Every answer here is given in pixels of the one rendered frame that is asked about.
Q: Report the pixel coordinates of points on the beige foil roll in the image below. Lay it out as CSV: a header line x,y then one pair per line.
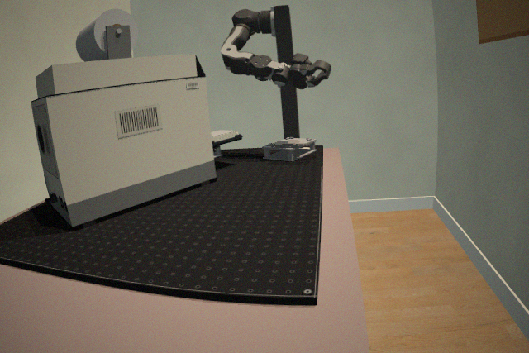
x,y
91,42

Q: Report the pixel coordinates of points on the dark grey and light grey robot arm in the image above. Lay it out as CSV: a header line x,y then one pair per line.
x,y
248,63

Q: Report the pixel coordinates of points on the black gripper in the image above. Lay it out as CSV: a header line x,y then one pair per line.
x,y
300,71

